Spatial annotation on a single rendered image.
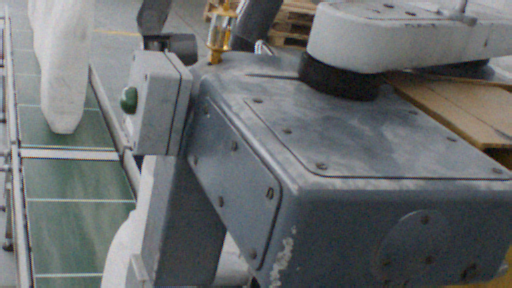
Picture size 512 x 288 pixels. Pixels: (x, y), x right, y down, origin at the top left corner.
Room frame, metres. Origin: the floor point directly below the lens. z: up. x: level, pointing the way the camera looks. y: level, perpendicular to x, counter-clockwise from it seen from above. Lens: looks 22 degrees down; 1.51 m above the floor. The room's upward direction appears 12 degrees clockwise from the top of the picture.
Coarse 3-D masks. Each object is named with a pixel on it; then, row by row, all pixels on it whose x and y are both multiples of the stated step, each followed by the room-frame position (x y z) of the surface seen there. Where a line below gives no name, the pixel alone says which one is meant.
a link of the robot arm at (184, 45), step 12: (144, 12) 1.26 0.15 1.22; (144, 24) 1.25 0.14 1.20; (156, 24) 1.25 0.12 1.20; (144, 36) 1.24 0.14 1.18; (156, 36) 1.25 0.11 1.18; (168, 36) 1.26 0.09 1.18; (180, 36) 1.27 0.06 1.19; (192, 36) 1.27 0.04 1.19; (180, 48) 1.24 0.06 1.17; (192, 48) 1.25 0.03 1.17; (180, 60) 1.24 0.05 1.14; (192, 60) 1.24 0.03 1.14
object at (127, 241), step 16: (144, 160) 0.98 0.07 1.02; (144, 176) 0.93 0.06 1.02; (144, 192) 0.92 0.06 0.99; (144, 208) 0.91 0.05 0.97; (128, 224) 1.08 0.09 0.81; (144, 224) 0.90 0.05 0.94; (112, 240) 1.09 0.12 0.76; (128, 240) 1.02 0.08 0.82; (112, 256) 1.04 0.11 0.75; (128, 256) 0.94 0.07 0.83; (240, 256) 0.75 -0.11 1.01; (112, 272) 1.02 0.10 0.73
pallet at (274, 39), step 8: (208, 16) 6.75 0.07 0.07; (296, 32) 6.56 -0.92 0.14; (304, 32) 6.63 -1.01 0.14; (272, 40) 6.24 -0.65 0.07; (280, 40) 6.27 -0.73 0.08; (288, 40) 6.68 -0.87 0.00; (296, 40) 6.72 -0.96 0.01; (304, 40) 6.74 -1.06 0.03; (288, 48) 6.31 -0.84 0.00; (296, 48) 6.34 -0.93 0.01; (304, 48) 6.39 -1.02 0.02
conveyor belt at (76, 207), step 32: (32, 160) 2.05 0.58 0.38; (64, 160) 2.11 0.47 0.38; (32, 192) 1.82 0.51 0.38; (64, 192) 1.87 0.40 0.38; (96, 192) 1.92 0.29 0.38; (128, 192) 1.97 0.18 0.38; (32, 224) 1.63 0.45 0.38; (64, 224) 1.67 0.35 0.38; (96, 224) 1.71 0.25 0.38; (32, 256) 1.47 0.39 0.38; (64, 256) 1.50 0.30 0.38; (96, 256) 1.54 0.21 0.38
